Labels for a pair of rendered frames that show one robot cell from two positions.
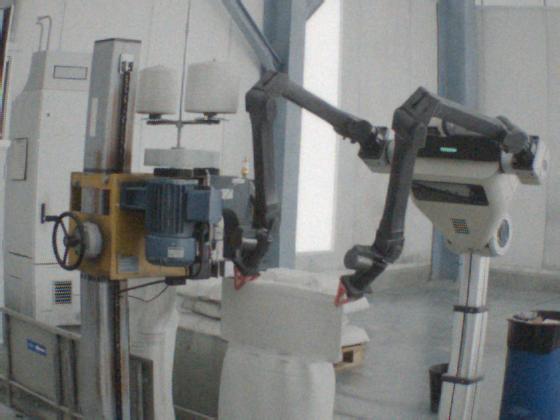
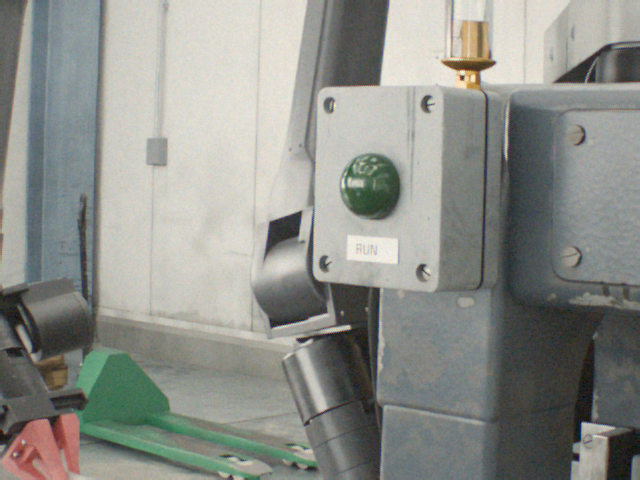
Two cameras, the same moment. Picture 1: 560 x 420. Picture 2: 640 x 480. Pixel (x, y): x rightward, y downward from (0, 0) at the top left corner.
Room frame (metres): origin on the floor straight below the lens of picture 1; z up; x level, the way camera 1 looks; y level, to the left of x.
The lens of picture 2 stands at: (3.85, 0.07, 1.29)
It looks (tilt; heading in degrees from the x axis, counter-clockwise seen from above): 3 degrees down; 182
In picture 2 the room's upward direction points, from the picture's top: 2 degrees clockwise
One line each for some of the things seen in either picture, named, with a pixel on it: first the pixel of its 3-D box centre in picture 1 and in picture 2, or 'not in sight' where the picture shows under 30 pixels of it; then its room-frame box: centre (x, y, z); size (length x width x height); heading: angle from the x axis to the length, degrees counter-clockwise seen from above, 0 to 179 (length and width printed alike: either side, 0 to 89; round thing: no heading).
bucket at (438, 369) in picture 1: (449, 388); not in sight; (5.18, -1.05, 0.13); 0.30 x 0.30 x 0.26
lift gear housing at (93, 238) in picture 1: (86, 240); not in sight; (2.78, 0.58, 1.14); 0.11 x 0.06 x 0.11; 48
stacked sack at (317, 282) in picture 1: (299, 282); not in sight; (6.62, -0.16, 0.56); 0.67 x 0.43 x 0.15; 48
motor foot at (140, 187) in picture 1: (144, 196); not in sight; (2.78, 0.40, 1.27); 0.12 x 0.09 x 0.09; 138
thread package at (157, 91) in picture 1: (157, 90); not in sight; (3.04, 0.42, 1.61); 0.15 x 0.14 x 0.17; 48
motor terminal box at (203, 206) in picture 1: (204, 210); not in sight; (2.72, 0.21, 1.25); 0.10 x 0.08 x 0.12; 163
